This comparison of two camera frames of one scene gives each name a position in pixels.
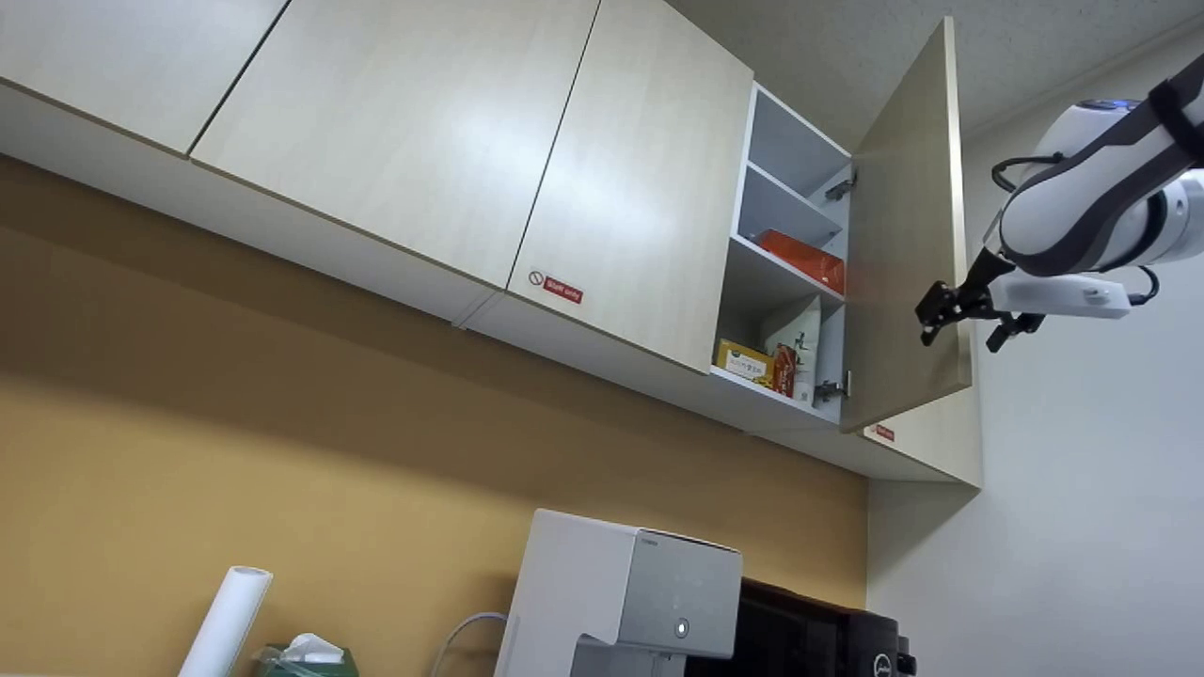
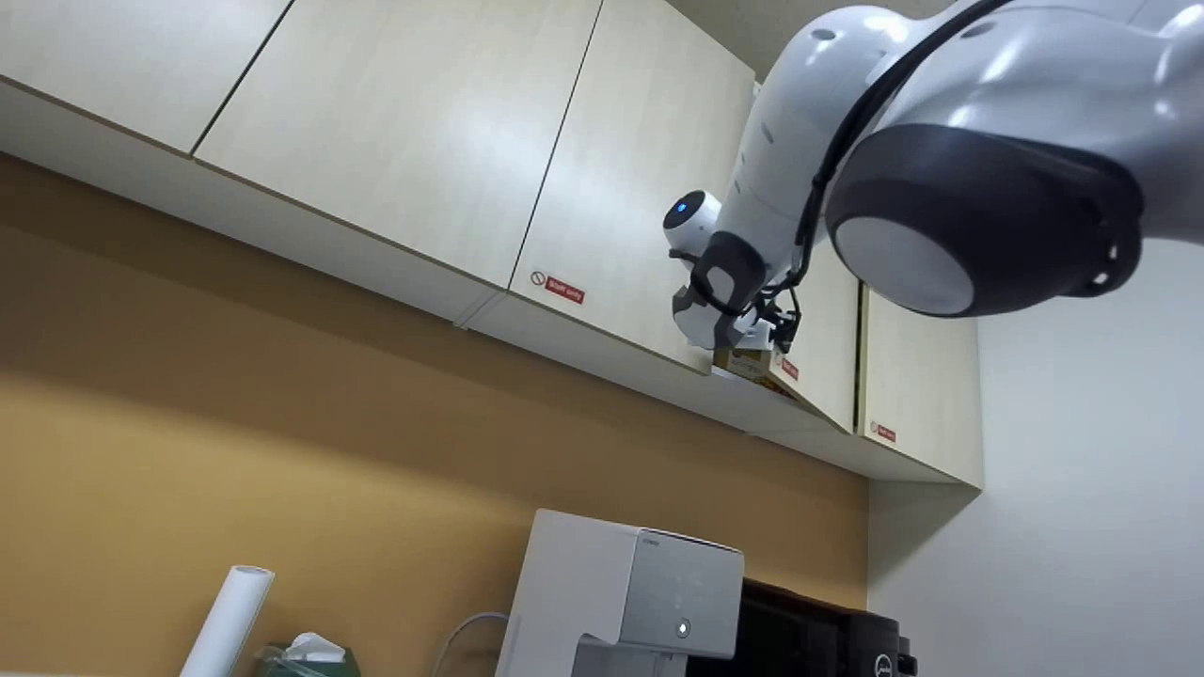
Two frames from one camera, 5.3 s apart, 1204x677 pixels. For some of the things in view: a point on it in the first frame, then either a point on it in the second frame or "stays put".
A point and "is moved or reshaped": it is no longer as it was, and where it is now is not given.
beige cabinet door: x=427 y=122 stays put
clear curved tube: x=462 y=632 stays put
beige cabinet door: x=910 y=236 is moved or reshaped
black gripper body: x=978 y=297 -> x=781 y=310
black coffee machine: x=796 y=632 stays put
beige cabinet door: x=151 y=70 stays put
